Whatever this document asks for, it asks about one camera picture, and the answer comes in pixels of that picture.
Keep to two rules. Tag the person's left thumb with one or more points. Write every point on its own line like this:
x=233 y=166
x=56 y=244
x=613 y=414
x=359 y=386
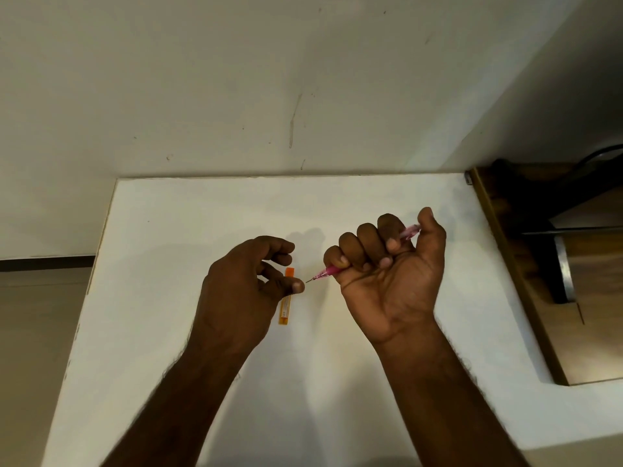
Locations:
x=287 y=286

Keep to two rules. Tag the person's right forearm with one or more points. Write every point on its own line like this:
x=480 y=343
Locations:
x=443 y=403

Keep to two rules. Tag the brown wooden desk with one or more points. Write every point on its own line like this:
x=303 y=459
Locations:
x=579 y=345

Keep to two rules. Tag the orange pencil lead case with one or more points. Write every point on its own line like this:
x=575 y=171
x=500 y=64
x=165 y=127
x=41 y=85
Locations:
x=286 y=311

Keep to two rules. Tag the person's left hand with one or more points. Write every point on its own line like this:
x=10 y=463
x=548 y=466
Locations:
x=233 y=296

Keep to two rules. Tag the person's left middle finger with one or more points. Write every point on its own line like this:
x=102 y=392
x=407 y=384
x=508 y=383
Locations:
x=280 y=259

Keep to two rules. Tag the person's right little finger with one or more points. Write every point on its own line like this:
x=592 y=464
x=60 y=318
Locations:
x=335 y=260

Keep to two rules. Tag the person's right middle finger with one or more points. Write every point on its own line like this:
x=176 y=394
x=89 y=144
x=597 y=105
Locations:
x=372 y=245

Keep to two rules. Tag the person's right thumb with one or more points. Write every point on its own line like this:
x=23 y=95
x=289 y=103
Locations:
x=431 y=233

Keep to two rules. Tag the person's right hand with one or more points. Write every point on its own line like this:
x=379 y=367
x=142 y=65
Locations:
x=394 y=296

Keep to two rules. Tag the person's left forearm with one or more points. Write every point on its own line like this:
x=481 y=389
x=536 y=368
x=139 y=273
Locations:
x=185 y=408

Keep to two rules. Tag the pink mechanical pencil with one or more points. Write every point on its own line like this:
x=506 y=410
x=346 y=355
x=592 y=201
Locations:
x=325 y=274

